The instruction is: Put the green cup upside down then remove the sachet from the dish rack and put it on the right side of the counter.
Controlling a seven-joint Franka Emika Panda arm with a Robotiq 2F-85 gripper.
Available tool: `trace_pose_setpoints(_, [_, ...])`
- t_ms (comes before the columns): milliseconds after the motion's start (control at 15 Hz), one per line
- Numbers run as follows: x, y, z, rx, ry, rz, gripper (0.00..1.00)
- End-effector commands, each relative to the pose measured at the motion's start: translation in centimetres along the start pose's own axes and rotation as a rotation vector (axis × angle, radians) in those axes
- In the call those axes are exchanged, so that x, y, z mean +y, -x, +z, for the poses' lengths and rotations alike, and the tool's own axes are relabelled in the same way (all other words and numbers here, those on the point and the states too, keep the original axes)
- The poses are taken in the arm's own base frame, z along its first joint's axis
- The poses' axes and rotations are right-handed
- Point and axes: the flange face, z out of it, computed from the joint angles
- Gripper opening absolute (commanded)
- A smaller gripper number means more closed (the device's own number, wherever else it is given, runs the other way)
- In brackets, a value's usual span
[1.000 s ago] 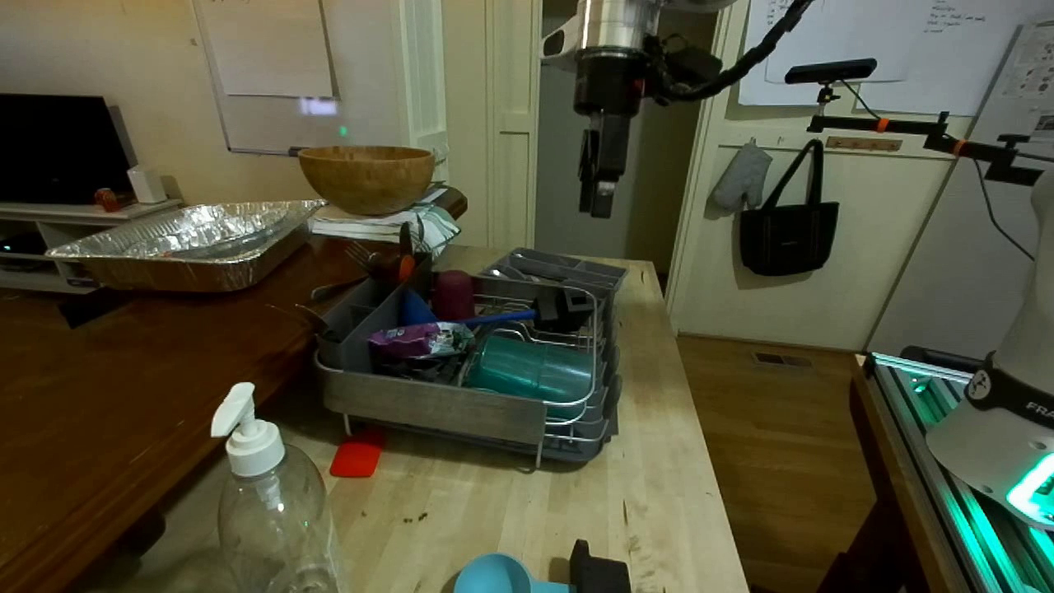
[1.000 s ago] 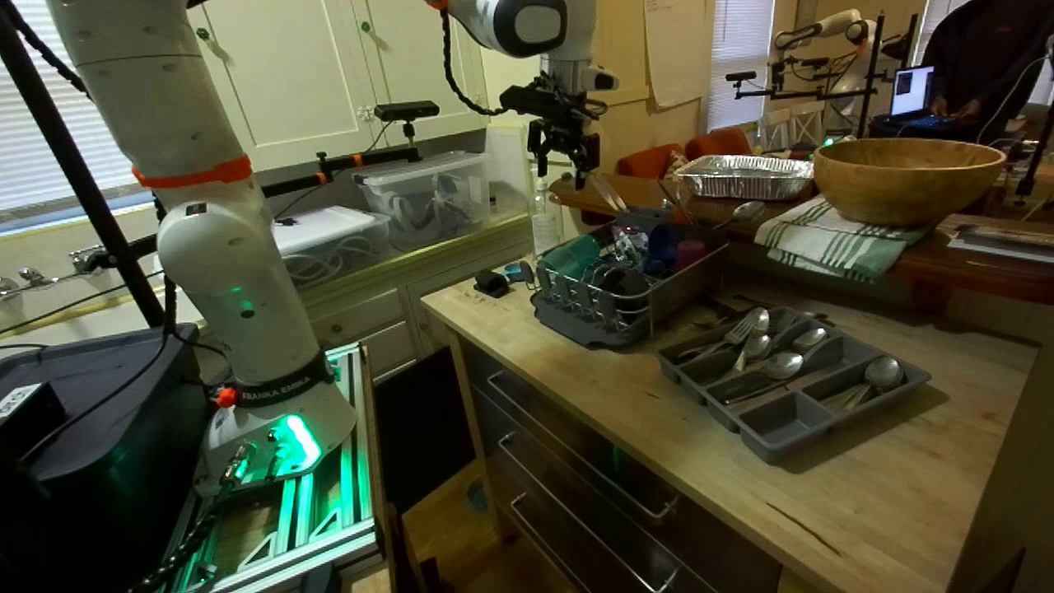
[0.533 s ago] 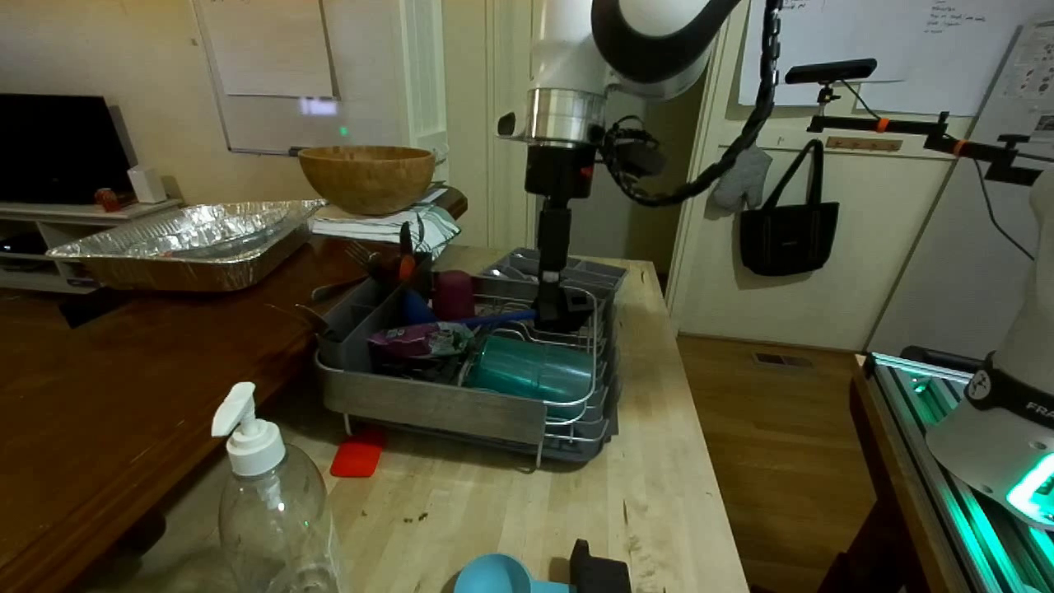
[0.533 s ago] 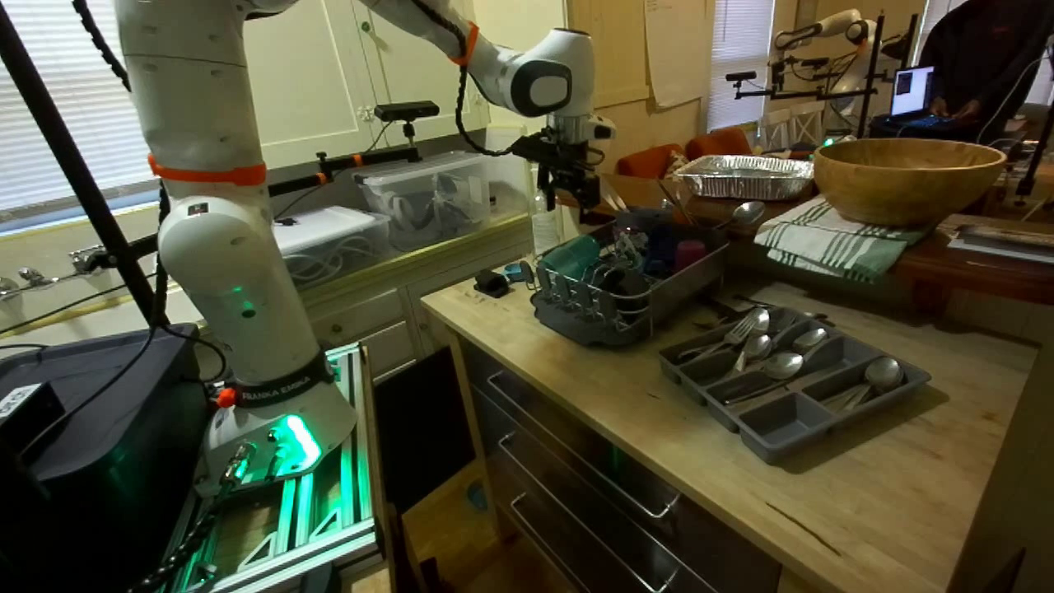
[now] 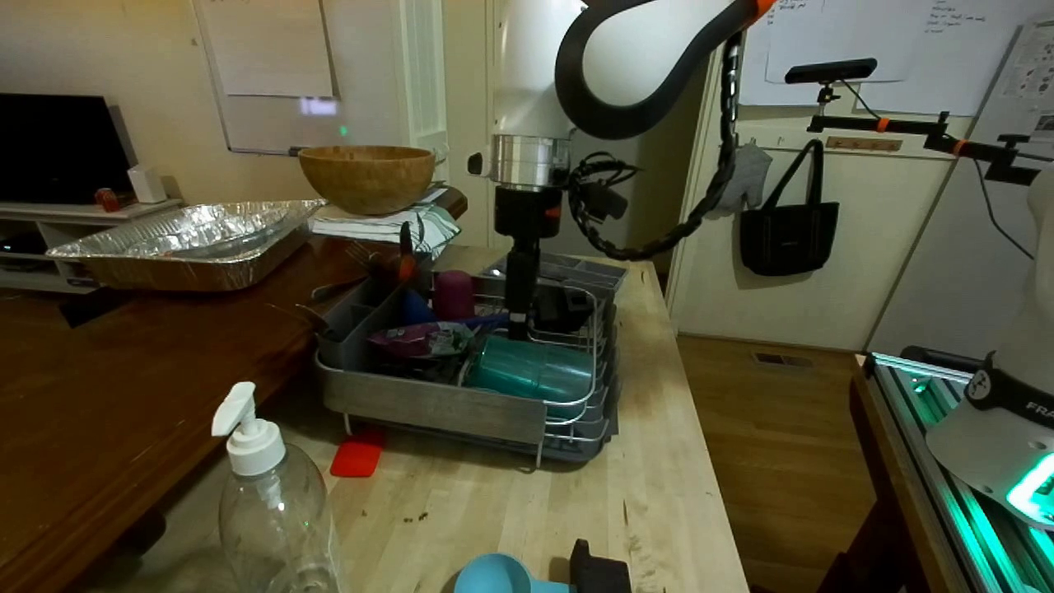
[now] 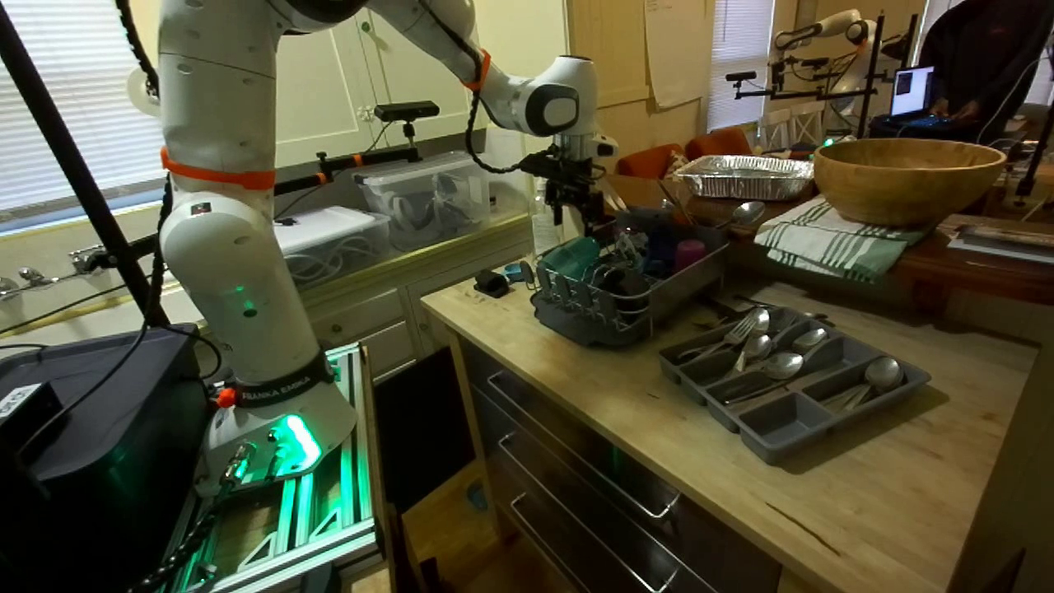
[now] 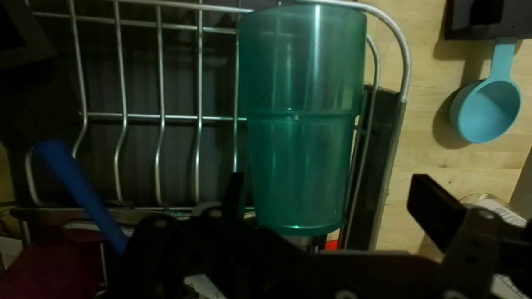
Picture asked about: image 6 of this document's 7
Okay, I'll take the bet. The aluminium foil tray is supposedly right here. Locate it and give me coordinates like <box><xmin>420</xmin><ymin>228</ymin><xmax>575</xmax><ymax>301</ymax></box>
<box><xmin>664</xmin><ymin>153</ymin><xmax>818</xmax><ymax>209</ymax></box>

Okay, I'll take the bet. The silver metal spoon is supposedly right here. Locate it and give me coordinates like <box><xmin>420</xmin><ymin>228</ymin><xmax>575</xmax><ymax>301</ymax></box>
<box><xmin>718</xmin><ymin>348</ymin><xmax>812</xmax><ymax>406</ymax></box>
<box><xmin>767</xmin><ymin>318</ymin><xmax>836</xmax><ymax>357</ymax></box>
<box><xmin>673</xmin><ymin>306</ymin><xmax>776</xmax><ymax>366</ymax></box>
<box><xmin>825</xmin><ymin>354</ymin><xmax>910</xmax><ymax>413</ymax></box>
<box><xmin>702</xmin><ymin>331</ymin><xmax>776</xmax><ymax>381</ymax></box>

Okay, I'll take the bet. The white box with cables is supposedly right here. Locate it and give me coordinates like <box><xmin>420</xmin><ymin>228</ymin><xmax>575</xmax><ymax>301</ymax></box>
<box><xmin>269</xmin><ymin>205</ymin><xmax>393</xmax><ymax>289</ymax></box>

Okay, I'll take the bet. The grey cutlery tray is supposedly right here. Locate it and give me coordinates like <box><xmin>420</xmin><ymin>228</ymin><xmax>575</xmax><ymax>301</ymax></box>
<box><xmin>655</xmin><ymin>301</ymin><xmax>936</xmax><ymax>462</ymax></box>

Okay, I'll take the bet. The cream drawer cabinet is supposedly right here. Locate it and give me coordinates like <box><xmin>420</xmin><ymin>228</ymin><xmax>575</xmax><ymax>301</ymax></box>
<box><xmin>292</xmin><ymin>209</ymin><xmax>539</xmax><ymax>381</ymax></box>

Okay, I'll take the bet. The cream paper sheet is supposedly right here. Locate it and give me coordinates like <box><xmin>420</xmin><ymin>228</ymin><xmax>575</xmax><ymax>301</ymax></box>
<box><xmin>640</xmin><ymin>0</ymin><xmax>707</xmax><ymax>113</ymax></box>

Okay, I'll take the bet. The orange chair back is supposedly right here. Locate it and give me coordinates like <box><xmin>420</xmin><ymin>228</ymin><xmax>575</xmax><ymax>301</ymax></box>
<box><xmin>685</xmin><ymin>124</ymin><xmax>758</xmax><ymax>162</ymax></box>
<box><xmin>613</xmin><ymin>145</ymin><xmax>685</xmax><ymax>181</ymax></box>

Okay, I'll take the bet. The black equipment stand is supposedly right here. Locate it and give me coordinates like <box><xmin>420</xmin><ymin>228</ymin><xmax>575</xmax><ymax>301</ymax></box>
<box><xmin>722</xmin><ymin>7</ymin><xmax>896</xmax><ymax>153</ymax></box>

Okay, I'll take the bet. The laptop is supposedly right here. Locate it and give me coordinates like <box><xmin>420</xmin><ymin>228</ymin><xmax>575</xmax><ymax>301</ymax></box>
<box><xmin>885</xmin><ymin>61</ymin><xmax>941</xmax><ymax>123</ymax></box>

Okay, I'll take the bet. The stack of papers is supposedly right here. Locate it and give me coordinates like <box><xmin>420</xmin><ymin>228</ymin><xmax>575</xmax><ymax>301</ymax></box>
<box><xmin>945</xmin><ymin>210</ymin><xmax>1054</xmax><ymax>270</ymax></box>

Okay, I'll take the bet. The black computer box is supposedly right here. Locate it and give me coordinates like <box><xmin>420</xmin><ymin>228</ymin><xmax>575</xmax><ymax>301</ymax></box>
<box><xmin>0</xmin><ymin>324</ymin><xmax>213</xmax><ymax>593</ymax></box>

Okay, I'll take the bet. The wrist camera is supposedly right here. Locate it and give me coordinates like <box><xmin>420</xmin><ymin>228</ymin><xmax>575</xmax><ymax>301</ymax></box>
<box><xmin>516</xmin><ymin>147</ymin><xmax>565</xmax><ymax>181</ymax></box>

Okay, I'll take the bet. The black sensor bar camera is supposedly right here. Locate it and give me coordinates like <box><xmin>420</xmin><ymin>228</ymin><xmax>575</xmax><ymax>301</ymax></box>
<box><xmin>372</xmin><ymin>99</ymin><xmax>443</xmax><ymax>124</ymax></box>

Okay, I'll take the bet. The wooden bowl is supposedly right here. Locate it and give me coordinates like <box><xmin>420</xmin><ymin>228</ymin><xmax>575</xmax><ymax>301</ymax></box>
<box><xmin>810</xmin><ymin>134</ymin><xmax>1011</xmax><ymax>231</ymax></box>

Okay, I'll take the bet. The black tripod pole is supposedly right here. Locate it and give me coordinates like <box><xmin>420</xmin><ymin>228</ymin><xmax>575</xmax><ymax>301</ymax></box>
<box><xmin>0</xmin><ymin>2</ymin><xmax>174</xmax><ymax>334</ymax></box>

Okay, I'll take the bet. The purple cup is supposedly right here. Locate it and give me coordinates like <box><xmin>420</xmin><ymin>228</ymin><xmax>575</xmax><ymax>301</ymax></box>
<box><xmin>673</xmin><ymin>236</ymin><xmax>710</xmax><ymax>273</ymax></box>

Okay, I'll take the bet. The white window blind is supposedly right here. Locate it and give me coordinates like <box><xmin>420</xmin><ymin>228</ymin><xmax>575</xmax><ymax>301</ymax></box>
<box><xmin>0</xmin><ymin>0</ymin><xmax>168</xmax><ymax>228</ymax></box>

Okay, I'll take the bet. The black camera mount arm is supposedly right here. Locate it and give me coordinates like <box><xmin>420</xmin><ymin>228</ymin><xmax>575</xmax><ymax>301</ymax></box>
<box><xmin>308</xmin><ymin>142</ymin><xmax>425</xmax><ymax>188</ymax></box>

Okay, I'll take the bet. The metal drawer cabinet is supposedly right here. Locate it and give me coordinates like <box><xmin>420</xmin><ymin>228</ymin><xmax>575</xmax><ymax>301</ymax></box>
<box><xmin>441</xmin><ymin>334</ymin><xmax>792</xmax><ymax>593</ymax></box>

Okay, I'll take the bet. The clear plastic storage box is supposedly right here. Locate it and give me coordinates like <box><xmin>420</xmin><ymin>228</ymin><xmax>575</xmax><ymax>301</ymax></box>
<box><xmin>360</xmin><ymin>153</ymin><xmax>496</xmax><ymax>253</ymax></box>

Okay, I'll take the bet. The grey dish rack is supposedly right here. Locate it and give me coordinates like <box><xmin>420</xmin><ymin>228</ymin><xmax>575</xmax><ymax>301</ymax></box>
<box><xmin>527</xmin><ymin>209</ymin><xmax>738</xmax><ymax>354</ymax></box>

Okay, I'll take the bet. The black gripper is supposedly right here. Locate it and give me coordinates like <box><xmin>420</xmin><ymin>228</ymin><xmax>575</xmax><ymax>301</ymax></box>
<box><xmin>544</xmin><ymin>137</ymin><xmax>620</xmax><ymax>236</ymax></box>

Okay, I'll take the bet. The aluminium robot stand frame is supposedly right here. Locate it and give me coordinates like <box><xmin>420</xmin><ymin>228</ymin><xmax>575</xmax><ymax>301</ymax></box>
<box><xmin>161</xmin><ymin>339</ymin><xmax>385</xmax><ymax>593</ymax></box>

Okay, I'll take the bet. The striped white green cloth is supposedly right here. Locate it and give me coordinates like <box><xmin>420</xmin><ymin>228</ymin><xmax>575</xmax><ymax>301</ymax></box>
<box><xmin>751</xmin><ymin>195</ymin><xmax>933</xmax><ymax>285</ymax></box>

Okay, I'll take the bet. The person in dark clothes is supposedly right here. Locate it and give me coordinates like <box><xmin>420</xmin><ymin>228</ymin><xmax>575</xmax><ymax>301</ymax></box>
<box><xmin>919</xmin><ymin>0</ymin><xmax>1054</xmax><ymax>145</ymax></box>

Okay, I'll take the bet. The small black block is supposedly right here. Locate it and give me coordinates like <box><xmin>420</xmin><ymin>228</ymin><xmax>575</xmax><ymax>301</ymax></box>
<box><xmin>471</xmin><ymin>268</ymin><xmax>512</xmax><ymax>301</ymax></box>

